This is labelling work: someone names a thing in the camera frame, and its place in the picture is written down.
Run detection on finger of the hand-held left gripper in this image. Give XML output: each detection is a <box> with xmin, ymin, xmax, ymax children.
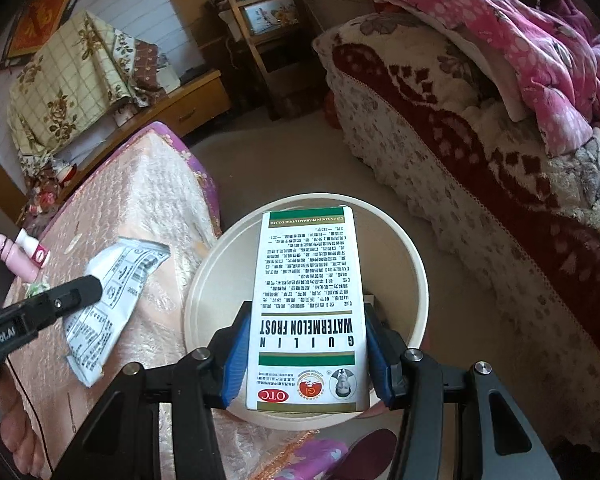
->
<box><xmin>27</xmin><ymin>274</ymin><xmax>105</xmax><ymax>335</ymax></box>

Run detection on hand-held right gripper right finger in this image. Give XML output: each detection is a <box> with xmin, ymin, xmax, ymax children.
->
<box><xmin>362</xmin><ymin>302</ymin><xmax>563</xmax><ymax>480</ymax></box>

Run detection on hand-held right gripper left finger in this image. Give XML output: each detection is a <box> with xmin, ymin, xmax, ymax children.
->
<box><xmin>52</xmin><ymin>301</ymin><xmax>256</xmax><ymax>480</ymax></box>

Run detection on white snack packet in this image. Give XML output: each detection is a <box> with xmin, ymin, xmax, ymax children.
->
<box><xmin>62</xmin><ymin>236</ymin><xmax>171</xmax><ymax>388</ymax></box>

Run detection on white round bin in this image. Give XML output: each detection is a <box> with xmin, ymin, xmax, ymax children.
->
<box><xmin>184</xmin><ymin>194</ymin><xmax>428</xmax><ymax>431</ymax></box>

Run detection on white green medicine box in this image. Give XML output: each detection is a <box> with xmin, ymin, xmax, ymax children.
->
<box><xmin>245</xmin><ymin>206</ymin><xmax>372</xmax><ymax>413</ymax></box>

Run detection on person's left hand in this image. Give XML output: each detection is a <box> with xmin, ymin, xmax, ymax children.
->
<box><xmin>0</xmin><ymin>395</ymin><xmax>49</xmax><ymax>479</ymax></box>

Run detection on white pill bottle pink label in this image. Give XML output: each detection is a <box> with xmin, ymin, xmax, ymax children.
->
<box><xmin>19</xmin><ymin>230</ymin><xmax>49</xmax><ymax>269</ymax></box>

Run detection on pink thermos bottle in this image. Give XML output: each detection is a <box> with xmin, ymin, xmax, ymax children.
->
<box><xmin>0</xmin><ymin>233</ymin><xmax>40</xmax><ymax>281</ymax></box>

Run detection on purple floral cloth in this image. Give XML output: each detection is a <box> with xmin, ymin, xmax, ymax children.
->
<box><xmin>280</xmin><ymin>430</ymin><xmax>397</xmax><ymax>480</ymax></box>

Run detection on pink quilted tablecloth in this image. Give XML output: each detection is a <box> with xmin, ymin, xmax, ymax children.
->
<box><xmin>2</xmin><ymin>120</ymin><xmax>331</xmax><ymax>480</ymax></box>

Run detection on beige floral cloth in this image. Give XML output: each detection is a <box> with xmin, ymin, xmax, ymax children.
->
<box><xmin>7</xmin><ymin>10</ymin><xmax>166</xmax><ymax>158</ymax></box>

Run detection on wooden cabinet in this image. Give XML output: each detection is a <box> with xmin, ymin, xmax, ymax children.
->
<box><xmin>55</xmin><ymin>70</ymin><xmax>233</xmax><ymax>161</ymax></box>

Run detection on wooden chair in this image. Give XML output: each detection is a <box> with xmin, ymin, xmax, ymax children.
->
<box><xmin>219</xmin><ymin>0</ymin><xmax>331</xmax><ymax>121</ymax></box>

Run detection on printed box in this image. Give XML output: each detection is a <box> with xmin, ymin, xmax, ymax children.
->
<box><xmin>242</xmin><ymin>0</ymin><xmax>301</xmax><ymax>37</ymax></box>

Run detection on pink dotted quilt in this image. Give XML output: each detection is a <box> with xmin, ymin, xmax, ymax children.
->
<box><xmin>375</xmin><ymin>0</ymin><xmax>600</xmax><ymax>157</ymax></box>

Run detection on red framed wall picture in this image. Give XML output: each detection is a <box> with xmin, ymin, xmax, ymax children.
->
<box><xmin>0</xmin><ymin>0</ymin><xmax>91</xmax><ymax>68</ymax></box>

